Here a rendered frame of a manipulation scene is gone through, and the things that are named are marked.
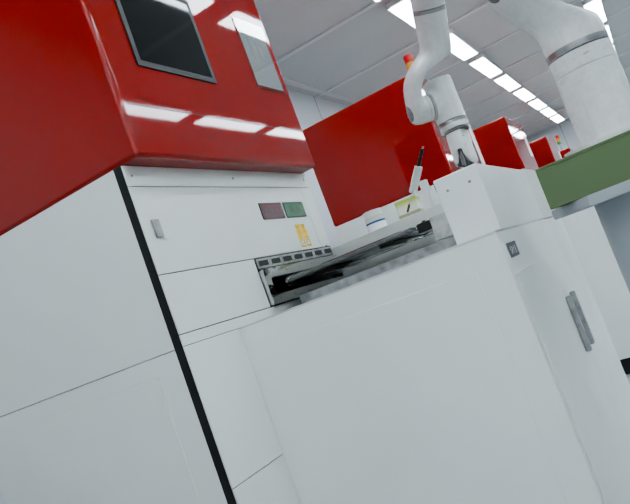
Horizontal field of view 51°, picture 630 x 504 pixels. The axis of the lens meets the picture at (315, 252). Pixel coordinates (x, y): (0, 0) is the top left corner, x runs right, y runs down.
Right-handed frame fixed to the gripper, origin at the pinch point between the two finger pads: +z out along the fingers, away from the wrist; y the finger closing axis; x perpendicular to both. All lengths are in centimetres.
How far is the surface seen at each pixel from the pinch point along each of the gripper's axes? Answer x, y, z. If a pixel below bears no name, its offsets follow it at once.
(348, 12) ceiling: -97, -260, -179
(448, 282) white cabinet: 2, 65, 24
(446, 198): 6, 58, 8
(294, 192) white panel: -49, 14, -17
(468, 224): 8, 58, 14
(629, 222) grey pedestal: 35, 55, 25
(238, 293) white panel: -49, 60, 9
